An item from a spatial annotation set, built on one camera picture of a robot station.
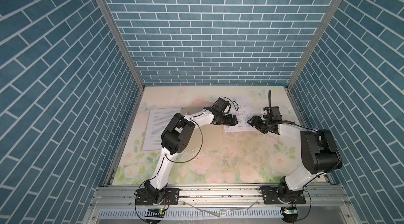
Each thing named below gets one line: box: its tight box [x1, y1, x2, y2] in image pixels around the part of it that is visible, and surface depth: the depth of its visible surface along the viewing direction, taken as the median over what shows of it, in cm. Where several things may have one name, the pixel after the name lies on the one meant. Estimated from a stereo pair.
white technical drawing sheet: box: [224, 96, 257, 134], surface depth 104 cm
